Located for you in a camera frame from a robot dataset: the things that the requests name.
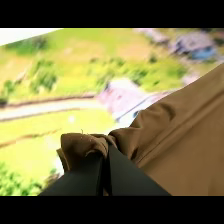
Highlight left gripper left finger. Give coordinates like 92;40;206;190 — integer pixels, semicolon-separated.
39;152;106;197

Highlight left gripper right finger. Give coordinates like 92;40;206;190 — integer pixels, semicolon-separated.
107;144;172;197

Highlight brown T-shirt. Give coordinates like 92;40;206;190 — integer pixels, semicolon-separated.
55;63;224;197

